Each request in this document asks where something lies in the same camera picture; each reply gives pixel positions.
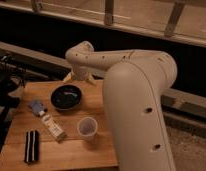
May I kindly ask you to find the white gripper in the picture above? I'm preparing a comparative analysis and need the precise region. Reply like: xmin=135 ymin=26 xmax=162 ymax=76
xmin=63 ymin=65 xmax=96 ymax=85

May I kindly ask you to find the dark ceramic bowl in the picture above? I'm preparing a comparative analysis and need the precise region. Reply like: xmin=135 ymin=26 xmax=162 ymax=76
xmin=51 ymin=85 xmax=82 ymax=110

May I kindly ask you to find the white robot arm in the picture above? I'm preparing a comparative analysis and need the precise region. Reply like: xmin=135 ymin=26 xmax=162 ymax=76
xmin=64 ymin=41 xmax=177 ymax=171

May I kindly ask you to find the white tube with blue cap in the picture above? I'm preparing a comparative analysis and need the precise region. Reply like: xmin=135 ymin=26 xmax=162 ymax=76
xmin=28 ymin=100 xmax=66 ymax=142

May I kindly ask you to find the black equipment with cables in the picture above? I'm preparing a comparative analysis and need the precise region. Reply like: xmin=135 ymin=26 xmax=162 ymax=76
xmin=0 ymin=53 xmax=29 ymax=161

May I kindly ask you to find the metal railing frame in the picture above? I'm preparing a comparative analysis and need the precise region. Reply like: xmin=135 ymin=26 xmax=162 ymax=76
xmin=0 ymin=0 xmax=206 ymax=47

